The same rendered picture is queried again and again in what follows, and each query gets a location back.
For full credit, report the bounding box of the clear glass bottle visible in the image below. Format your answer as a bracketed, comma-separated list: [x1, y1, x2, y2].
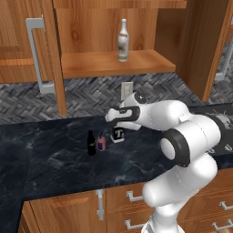
[117, 18, 130, 63]

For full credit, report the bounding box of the grey cupboard door handle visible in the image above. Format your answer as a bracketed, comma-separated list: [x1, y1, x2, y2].
[25, 17, 56, 95]
[215, 42, 233, 82]

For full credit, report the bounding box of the wooden base cupboard door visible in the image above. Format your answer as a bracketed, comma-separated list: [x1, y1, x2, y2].
[21, 188, 107, 233]

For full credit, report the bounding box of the grey base cupboard handle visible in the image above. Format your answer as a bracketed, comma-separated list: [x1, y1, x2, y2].
[95, 188, 106, 221]

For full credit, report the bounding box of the black bottle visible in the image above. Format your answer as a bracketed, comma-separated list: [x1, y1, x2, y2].
[86, 129, 97, 157]

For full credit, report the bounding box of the wooden drawer front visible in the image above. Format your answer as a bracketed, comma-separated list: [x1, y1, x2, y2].
[177, 208, 233, 233]
[106, 208, 154, 233]
[194, 167, 233, 217]
[105, 181, 154, 214]

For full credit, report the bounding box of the grey drawer handle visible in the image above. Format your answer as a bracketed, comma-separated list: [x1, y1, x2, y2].
[124, 218, 147, 231]
[211, 220, 233, 232]
[218, 200, 233, 211]
[126, 189, 146, 203]

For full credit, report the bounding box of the black and white carton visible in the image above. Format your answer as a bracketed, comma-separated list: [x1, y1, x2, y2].
[111, 126, 127, 143]

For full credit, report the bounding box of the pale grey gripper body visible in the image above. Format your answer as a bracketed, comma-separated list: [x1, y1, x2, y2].
[104, 106, 126, 123]

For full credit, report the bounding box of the white wall socket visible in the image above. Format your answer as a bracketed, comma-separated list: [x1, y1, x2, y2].
[120, 81, 134, 102]

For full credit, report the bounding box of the wooden wall cupboard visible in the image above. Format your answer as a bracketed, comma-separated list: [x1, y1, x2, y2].
[52, 0, 188, 80]

